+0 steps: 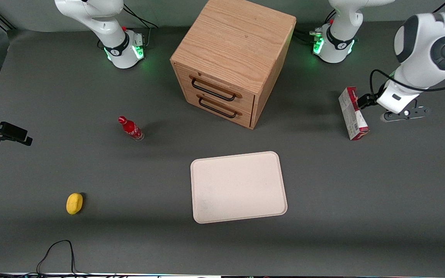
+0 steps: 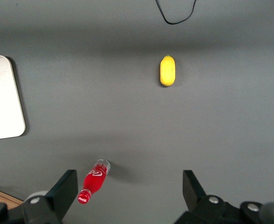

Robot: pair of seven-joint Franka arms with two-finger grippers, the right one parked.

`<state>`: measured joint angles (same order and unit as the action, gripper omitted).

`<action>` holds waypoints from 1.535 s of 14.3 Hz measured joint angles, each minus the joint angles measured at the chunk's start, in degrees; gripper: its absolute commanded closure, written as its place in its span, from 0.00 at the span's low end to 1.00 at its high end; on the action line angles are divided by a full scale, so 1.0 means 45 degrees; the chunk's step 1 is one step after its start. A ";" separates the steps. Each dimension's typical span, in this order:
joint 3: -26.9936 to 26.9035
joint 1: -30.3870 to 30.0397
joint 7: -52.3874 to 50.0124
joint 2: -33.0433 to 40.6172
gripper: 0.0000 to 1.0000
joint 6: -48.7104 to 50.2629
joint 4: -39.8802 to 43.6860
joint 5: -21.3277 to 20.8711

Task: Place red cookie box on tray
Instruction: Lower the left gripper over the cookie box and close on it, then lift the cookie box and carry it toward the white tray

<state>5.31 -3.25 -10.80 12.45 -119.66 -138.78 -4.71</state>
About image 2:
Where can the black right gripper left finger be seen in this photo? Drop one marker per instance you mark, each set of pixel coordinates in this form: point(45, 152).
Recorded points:
point(62, 193)

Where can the red cola bottle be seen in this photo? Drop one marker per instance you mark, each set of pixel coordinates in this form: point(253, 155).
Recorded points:
point(93, 180)

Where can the beige rectangular tray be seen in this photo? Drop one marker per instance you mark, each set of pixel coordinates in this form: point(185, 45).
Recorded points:
point(2, 98)

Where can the yellow lemon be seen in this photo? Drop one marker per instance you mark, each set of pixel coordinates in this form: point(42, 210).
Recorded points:
point(167, 71)

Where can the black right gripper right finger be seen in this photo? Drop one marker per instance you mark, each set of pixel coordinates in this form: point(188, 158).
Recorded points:
point(195, 196)

